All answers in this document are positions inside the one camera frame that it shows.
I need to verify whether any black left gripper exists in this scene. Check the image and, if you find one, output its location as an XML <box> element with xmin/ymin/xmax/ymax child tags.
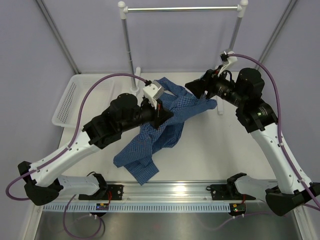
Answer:
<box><xmin>119</xmin><ymin>97</ymin><xmax>174</xmax><ymax>133</ymax></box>

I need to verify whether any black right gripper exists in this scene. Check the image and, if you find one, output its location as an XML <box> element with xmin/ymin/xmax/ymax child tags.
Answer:
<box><xmin>185</xmin><ymin>65</ymin><xmax>246</xmax><ymax>109</ymax></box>

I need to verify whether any blue plaid shirt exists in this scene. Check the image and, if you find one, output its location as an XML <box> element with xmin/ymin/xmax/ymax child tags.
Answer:
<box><xmin>113</xmin><ymin>77</ymin><xmax>217</xmax><ymax>185</ymax></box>

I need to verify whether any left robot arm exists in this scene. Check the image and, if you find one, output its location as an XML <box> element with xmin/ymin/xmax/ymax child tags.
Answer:
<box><xmin>18</xmin><ymin>93</ymin><xmax>174</xmax><ymax>206</ymax></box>

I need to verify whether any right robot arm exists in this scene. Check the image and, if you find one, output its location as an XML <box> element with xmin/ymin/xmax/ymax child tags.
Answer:
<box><xmin>185</xmin><ymin>68</ymin><xmax>320</xmax><ymax>216</ymax></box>

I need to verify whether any white and silver clothes rack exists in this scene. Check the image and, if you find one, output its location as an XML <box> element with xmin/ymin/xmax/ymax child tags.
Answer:
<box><xmin>117</xmin><ymin>0</ymin><xmax>249</xmax><ymax>116</ymax></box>

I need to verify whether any white plastic basket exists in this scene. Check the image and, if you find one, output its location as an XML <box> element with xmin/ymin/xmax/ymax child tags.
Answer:
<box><xmin>51</xmin><ymin>74</ymin><xmax>131</xmax><ymax>129</ymax></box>

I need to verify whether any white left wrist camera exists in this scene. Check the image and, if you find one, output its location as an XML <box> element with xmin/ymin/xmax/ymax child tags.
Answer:
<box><xmin>142</xmin><ymin>80</ymin><xmax>165</xmax><ymax>110</ymax></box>

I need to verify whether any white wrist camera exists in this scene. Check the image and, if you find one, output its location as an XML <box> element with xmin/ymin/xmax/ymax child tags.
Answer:
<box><xmin>142</xmin><ymin>80</ymin><xmax>165</xmax><ymax>110</ymax></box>
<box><xmin>216</xmin><ymin>49</ymin><xmax>238</xmax><ymax>77</ymax></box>

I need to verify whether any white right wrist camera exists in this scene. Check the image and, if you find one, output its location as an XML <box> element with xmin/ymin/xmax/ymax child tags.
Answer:
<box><xmin>216</xmin><ymin>49</ymin><xmax>238</xmax><ymax>77</ymax></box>

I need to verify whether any aluminium mounting rail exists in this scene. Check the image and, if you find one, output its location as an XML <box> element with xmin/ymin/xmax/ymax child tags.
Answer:
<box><xmin>74</xmin><ymin>181</ymin><xmax>278</xmax><ymax>202</ymax></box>

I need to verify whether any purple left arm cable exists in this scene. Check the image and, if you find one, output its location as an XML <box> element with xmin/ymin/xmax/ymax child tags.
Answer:
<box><xmin>5</xmin><ymin>72</ymin><xmax>153</xmax><ymax>238</ymax></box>

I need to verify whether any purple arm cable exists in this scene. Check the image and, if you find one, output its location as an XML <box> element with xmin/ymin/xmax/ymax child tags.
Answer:
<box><xmin>5</xmin><ymin>72</ymin><xmax>153</xmax><ymax>238</ymax></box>
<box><xmin>199</xmin><ymin>53</ymin><xmax>320</xmax><ymax>231</ymax></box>

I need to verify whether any aluminium frame post right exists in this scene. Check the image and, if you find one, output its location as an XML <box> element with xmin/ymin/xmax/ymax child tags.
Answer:
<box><xmin>258</xmin><ymin>0</ymin><xmax>300</xmax><ymax>64</ymax></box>

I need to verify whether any aluminium frame post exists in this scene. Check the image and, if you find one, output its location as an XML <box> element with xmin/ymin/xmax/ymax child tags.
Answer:
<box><xmin>34</xmin><ymin>0</ymin><xmax>81</xmax><ymax>75</ymax></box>
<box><xmin>258</xmin><ymin>0</ymin><xmax>300</xmax><ymax>64</ymax></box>

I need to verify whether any aluminium frame post left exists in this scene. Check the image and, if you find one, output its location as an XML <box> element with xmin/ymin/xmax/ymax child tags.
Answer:
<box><xmin>34</xmin><ymin>0</ymin><xmax>81</xmax><ymax>75</ymax></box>

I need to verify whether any white slotted cable duct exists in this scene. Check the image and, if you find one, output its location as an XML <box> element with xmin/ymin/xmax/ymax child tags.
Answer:
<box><xmin>42</xmin><ymin>202</ymin><xmax>231</xmax><ymax>213</ymax></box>

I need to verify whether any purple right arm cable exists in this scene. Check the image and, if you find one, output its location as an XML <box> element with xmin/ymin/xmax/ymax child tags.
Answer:
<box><xmin>199</xmin><ymin>53</ymin><xmax>320</xmax><ymax>231</ymax></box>

